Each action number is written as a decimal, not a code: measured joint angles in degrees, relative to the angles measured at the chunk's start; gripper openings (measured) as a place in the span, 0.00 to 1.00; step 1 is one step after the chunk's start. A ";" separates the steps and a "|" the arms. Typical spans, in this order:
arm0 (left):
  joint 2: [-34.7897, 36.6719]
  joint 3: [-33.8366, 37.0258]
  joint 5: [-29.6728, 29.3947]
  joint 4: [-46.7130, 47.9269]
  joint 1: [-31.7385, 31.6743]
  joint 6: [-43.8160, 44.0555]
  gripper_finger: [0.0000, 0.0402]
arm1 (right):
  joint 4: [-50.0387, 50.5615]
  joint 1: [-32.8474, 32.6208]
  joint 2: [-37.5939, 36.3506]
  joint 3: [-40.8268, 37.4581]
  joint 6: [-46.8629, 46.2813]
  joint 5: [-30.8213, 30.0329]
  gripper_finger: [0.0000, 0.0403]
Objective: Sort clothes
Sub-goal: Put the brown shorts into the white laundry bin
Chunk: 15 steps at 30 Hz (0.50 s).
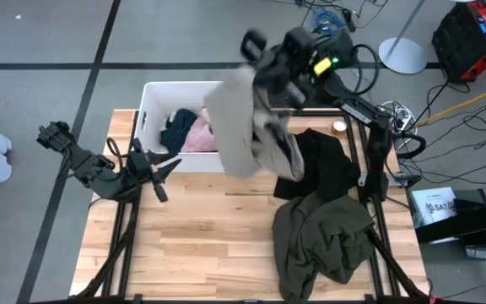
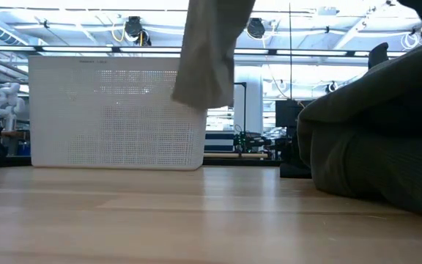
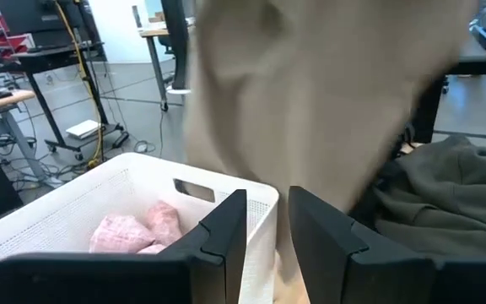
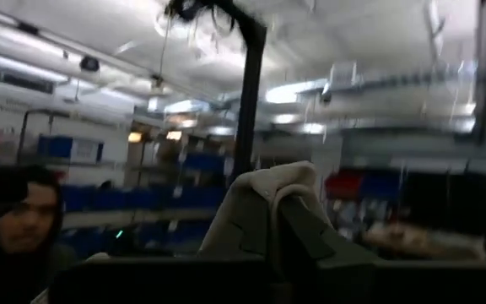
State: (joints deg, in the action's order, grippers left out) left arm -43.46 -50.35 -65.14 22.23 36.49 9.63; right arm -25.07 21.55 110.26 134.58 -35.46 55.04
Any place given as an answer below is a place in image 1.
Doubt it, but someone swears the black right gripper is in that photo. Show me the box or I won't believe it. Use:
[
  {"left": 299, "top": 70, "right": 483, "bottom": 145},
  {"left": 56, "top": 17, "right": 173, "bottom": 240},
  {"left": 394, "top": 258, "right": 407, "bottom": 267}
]
[{"left": 240, "top": 27, "right": 316, "bottom": 106}]

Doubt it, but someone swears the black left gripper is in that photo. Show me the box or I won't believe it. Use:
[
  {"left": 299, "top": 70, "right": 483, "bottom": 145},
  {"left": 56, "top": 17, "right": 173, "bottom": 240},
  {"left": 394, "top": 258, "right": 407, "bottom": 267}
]
[{"left": 124, "top": 137, "right": 184, "bottom": 204}]

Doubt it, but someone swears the navy blue garment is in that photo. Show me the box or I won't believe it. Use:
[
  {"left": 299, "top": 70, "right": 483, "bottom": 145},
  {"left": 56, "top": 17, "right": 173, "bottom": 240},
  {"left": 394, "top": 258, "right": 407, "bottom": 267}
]
[{"left": 159, "top": 108, "right": 198, "bottom": 155}]

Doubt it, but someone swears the pink garment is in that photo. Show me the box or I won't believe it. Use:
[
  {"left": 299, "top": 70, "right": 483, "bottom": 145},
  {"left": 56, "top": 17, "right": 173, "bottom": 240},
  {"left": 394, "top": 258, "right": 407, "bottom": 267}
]
[{"left": 180, "top": 107, "right": 219, "bottom": 154}]

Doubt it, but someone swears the white perforated laundry basket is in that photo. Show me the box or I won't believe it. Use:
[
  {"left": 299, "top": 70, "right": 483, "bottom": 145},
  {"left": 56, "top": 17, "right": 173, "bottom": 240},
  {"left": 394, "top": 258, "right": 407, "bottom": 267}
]
[{"left": 132, "top": 80, "right": 227, "bottom": 174}]

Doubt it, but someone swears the beige garment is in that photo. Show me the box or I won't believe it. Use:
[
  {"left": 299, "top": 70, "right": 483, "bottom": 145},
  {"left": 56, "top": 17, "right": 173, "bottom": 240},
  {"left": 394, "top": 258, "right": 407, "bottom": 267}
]
[{"left": 203, "top": 67, "right": 306, "bottom": 182}]

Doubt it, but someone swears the black garment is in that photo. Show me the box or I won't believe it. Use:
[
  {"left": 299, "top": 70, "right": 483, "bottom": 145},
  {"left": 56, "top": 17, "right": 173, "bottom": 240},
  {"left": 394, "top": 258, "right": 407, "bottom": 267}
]
[{"left": 273, "top": 128, "right": 362, "bottom": 203}]

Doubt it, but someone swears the olive green hooded garment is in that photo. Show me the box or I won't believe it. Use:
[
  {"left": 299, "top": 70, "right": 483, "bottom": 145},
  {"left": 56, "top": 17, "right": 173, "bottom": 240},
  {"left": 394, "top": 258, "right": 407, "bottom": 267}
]
[{"left": 271, "top": 189, "right": 377, "bottom": 304}]

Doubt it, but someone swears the black power strip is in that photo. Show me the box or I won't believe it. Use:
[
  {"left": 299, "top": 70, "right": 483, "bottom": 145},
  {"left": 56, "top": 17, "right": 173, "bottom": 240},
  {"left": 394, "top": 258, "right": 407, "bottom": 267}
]
[{"left": 342, "top": 7, "right": 357, "bottom": 33}]

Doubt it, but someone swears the round tan tape roll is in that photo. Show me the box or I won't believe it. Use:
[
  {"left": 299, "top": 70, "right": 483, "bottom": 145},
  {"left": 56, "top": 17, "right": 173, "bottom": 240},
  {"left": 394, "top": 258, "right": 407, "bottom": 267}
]
[{"left": 330, "top": 119, "right": 349, "bottom": 136}]

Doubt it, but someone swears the grey round stand base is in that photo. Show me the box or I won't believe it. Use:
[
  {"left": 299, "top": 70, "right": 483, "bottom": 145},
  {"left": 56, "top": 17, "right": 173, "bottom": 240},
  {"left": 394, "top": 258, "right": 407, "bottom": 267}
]
[{"left": 377, "top": 0, "right": 429, "bottom": 75}]

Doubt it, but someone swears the white power strip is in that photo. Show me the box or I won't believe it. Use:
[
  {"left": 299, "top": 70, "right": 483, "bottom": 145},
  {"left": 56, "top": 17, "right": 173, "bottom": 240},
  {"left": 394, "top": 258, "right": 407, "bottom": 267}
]
[{"left": 380, "top": 100, "right": 418, "bottom": 140}]

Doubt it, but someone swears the black and red equipment case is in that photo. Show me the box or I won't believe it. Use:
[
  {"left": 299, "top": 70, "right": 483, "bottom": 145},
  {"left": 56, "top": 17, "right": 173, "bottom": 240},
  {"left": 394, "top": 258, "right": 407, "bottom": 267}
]
[{"left": 431, "top": 0, "right": 486, "bottom": 84}]

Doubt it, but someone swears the white printed box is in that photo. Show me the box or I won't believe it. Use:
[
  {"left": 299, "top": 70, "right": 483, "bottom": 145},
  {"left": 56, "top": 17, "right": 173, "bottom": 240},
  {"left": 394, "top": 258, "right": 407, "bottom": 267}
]
[{"left": 409, "top": 186, "right": 458, "bottom": 229}]

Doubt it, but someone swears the black side stand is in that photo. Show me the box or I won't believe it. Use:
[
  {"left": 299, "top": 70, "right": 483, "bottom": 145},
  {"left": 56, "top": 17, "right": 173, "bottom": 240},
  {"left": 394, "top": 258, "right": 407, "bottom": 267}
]
[{"left": 413, "top": 188, "right": 486, "bottom": 292}]

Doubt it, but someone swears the blue coiled cable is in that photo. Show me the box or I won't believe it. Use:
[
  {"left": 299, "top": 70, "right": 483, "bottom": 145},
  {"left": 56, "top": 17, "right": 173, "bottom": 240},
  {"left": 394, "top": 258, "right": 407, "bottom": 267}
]
[{"left": 312, "top": 8, "right": 345, "bottom": 33}]

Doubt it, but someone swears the black thick cable loop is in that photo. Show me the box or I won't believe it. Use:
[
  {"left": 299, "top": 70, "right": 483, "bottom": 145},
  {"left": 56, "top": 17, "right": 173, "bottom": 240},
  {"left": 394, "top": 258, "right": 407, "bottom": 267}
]
[{"left": 392, "top": 132, "right": 428, "bottom": 160}]

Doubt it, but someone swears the yellow cable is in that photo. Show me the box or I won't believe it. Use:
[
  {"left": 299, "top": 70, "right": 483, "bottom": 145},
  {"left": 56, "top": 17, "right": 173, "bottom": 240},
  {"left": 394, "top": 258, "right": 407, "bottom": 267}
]
[{"left": 413, "top": 81, "right": 486, "bottom": 128}]

